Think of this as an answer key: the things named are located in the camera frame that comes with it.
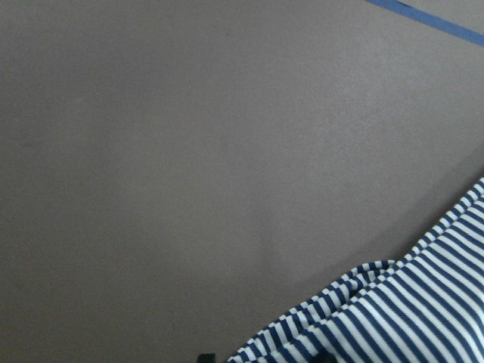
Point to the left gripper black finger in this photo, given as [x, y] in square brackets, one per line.
[206, 358]

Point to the blue white striped polo shirt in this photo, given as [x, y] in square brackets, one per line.
[425, 307]

